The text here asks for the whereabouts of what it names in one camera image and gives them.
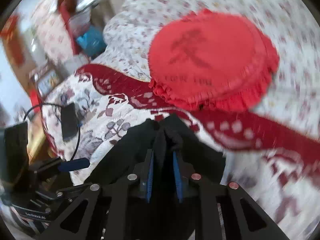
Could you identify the blue plastic bag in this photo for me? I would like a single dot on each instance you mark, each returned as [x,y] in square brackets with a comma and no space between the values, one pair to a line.
[92,42]

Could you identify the black smartphone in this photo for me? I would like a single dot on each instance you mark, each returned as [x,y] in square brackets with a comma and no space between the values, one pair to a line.
[69,122]

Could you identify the small-flower bed sheet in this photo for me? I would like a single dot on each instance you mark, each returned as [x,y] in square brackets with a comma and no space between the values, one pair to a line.
[292,97]

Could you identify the red heart ruffled pillow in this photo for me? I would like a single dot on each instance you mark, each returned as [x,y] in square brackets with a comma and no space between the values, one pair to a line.
[212,60]

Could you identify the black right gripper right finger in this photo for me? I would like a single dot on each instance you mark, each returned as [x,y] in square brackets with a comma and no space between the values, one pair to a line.
[220,211]

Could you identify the red white floral blanket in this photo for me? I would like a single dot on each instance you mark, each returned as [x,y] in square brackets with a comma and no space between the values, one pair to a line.
[112,120]

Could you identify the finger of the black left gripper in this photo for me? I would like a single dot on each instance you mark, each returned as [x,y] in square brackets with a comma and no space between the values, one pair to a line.
[74,165]

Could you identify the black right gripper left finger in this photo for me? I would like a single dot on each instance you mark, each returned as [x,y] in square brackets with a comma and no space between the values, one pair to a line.
[112,211]

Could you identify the translucent plastic bag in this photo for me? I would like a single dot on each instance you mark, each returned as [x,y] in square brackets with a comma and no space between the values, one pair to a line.
[80,23]

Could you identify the black pants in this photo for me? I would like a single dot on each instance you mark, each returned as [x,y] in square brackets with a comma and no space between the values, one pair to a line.
[165,217]

